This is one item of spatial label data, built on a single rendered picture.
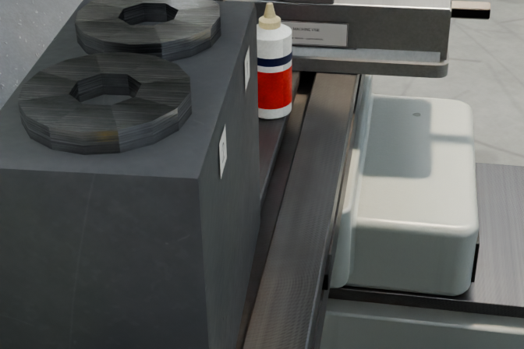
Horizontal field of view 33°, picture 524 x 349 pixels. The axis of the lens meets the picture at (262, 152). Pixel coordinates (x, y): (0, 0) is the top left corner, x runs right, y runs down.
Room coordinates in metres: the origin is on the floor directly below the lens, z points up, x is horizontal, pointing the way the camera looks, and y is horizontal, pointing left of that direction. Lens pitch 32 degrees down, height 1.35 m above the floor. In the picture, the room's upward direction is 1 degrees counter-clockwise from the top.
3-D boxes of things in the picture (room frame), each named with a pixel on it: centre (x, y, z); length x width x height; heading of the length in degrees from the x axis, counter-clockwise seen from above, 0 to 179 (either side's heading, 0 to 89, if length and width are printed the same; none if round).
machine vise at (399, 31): (0.91, -0.03, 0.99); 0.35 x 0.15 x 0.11; 81
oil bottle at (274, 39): (0.75, -0.01, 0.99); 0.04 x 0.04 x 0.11
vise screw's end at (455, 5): (0.88, -0.22, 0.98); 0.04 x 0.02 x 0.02; 81
